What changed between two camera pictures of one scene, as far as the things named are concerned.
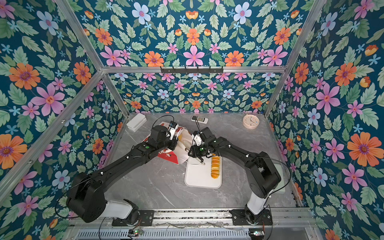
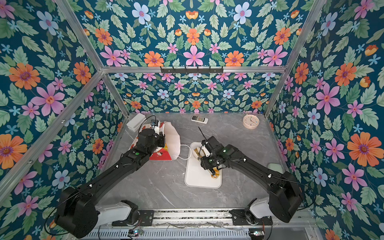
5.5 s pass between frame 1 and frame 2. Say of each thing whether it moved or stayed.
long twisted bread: stayed
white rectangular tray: stayed
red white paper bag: moved
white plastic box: stayed
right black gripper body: moved
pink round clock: stayed
